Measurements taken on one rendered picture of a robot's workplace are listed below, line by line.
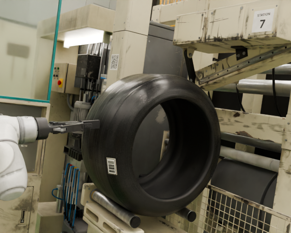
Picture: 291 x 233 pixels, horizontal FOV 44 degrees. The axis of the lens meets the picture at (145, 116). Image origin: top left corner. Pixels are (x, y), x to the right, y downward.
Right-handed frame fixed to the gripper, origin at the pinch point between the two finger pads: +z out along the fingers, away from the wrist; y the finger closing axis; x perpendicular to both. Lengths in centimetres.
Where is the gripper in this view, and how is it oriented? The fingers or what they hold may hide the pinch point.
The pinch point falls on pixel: (90, 124)
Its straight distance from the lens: 132.2
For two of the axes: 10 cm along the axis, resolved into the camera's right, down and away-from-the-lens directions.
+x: -0.1, 9.9, 1.3
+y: -5.5, -1.2, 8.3
